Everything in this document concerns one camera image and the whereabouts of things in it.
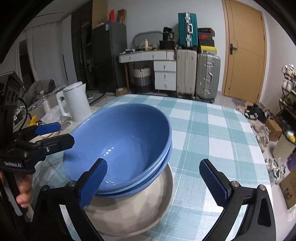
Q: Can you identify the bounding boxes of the cream plate back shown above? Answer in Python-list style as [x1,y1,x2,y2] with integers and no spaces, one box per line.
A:
[84,165,174,237]

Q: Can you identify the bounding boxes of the blue bowl front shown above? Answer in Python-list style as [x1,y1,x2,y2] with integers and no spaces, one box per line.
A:
[94,141,174,199]

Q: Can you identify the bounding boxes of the blue bowl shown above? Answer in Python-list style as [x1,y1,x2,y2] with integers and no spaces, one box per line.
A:
[94,141,174,199]
[63,103,172,195]

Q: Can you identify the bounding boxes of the blue bowl back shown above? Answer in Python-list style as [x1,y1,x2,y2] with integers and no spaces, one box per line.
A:
[63,103,172,195]

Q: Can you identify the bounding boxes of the left hand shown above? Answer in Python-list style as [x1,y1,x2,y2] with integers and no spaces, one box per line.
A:
[16,175,33,208]

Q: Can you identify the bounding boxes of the clear plastic bottle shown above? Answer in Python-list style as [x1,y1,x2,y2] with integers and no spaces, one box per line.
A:
[40,90,51,113]

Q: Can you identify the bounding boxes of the white electric kettle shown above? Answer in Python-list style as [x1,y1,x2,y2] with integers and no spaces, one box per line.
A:
[56,81,91,123]

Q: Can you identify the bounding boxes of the teal plaid tablecloth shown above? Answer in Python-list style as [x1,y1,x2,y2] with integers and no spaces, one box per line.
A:
[32,93,273,241]

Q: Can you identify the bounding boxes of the cardboard box open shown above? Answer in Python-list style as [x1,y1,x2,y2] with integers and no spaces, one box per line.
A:
[279,169,296,209]

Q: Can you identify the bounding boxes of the white trash bin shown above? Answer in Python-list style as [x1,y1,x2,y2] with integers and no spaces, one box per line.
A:
[273,130,295,161]

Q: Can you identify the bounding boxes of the small brown cardboard box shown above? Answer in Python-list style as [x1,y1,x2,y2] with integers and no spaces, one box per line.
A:
[265,119,282,142]

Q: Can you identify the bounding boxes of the small floor cardboard box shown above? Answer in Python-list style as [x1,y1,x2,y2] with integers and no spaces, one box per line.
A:
[115,88,128,97]

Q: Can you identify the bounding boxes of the wooden shoe rack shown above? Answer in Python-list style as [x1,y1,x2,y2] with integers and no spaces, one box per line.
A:
[277,64,296,130]

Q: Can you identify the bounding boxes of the black refrigerator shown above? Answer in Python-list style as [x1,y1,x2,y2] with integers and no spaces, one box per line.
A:
[91,22,127,93]

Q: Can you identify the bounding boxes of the woven laundry basket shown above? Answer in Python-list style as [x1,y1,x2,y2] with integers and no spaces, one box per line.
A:
[132,65,152,93]

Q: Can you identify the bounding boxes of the silver suitcase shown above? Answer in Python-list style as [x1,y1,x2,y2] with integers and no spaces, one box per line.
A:
[195,53,221,103]

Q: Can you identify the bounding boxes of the beige suitcase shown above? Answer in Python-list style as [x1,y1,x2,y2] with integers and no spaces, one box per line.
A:
[176,49,197,98]

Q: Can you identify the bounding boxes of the white drawer desk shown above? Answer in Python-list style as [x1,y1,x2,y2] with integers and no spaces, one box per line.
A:
[118,49,178,92]

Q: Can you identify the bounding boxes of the oval mirror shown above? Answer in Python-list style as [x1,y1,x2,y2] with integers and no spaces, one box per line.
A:
[132,31,163,49]

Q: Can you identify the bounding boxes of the stacked shoe boxes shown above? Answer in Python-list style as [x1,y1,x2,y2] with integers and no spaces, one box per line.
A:
[198,28,217,55]

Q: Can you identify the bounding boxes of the wooden door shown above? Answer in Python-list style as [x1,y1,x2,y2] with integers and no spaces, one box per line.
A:
[222,1,267,103]

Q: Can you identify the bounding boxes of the black bag on desk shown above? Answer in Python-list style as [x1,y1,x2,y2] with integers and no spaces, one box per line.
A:
[159,27,175,50]

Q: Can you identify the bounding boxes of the green suitcase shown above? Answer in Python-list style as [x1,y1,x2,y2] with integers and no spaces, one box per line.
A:
[178,13,198,48]

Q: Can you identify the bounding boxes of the black cable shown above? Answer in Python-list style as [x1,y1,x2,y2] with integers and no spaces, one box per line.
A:
[17,97,29,130]

